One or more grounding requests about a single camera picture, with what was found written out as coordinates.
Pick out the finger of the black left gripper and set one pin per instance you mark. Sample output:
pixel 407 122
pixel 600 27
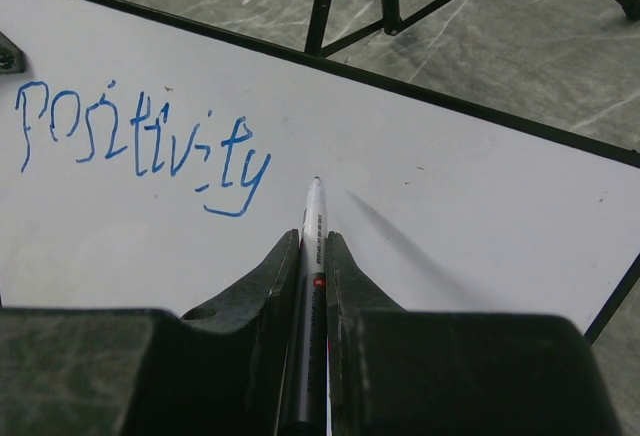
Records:
pixel 12 59

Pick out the white rectangular whiteboard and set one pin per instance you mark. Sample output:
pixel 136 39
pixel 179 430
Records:
pixel 151 161

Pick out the blue capped whiteboard marker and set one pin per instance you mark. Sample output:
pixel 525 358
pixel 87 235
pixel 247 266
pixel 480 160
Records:
pixel 304 397

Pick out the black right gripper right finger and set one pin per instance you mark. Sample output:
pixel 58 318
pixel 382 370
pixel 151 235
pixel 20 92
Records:
pixel 400 372

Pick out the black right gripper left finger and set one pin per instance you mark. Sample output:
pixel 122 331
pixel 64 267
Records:
pixel 216 370

